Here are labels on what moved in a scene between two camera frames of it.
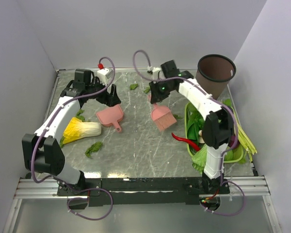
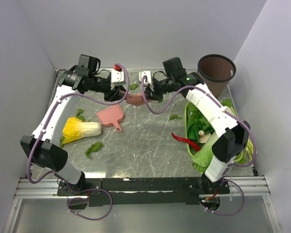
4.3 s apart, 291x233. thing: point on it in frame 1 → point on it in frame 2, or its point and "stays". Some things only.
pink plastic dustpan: x=111 y=115 stays
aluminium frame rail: x=239 y=188 stays
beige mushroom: x=201 y=138 stays
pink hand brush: x=163 y=117 → x=136 y=99
